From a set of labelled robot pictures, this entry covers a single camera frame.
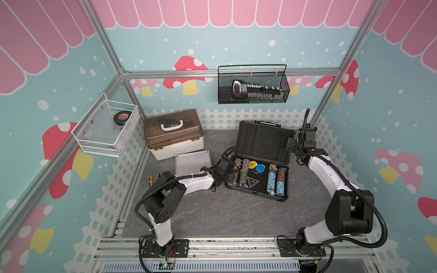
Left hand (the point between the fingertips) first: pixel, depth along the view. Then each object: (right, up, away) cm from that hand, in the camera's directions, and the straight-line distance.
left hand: (228, 176), depth 94 cm
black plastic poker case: (+19, +9, +5) cm, 22 cm away
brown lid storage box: (-30, +24, -3) cm, 38 cm away
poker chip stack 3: (+23, -1, -4) cm, 24 cm away
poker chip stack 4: (+27, -4, -7) cm, 28 cm away
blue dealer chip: (+19, +4, +3) cm, 20 cm away
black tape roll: (-51, +30, -15) cm, 61 cm away
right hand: (+36, +19, -6) cm, 42 cm away
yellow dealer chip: (+14, +6, +4) cm, 16 cm away
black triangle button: (+13, -3, -3) cm, 14 cm away
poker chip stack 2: (+9, +3, 0) cm, 9 cm away
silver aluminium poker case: (-20, +7, +2) cm, 22 cm away
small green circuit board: (-27, -33, -23) cm, 49 cm away
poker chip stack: (+5, +5, +2) cm, 7 cm away
